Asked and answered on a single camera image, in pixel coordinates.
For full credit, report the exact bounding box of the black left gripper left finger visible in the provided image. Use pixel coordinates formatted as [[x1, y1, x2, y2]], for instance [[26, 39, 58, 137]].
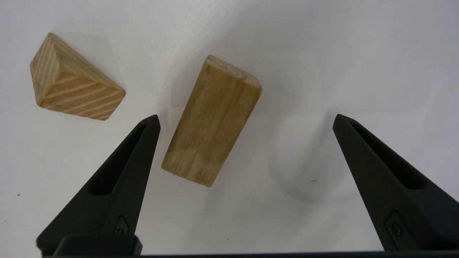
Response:
[[36, 115, 161, 257]]

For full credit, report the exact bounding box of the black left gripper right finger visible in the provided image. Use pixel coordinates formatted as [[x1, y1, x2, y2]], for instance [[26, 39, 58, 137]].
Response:
[[332, 114, 459, 251]]

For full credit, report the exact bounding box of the arched wooden building block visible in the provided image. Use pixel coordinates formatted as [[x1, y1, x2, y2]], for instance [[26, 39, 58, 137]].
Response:
[[161, 55, 262, 188]]

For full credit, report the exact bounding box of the triangular wooden building block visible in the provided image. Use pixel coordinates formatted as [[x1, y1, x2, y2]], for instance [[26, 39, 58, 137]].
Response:
[[30, 33, 126, 121]]

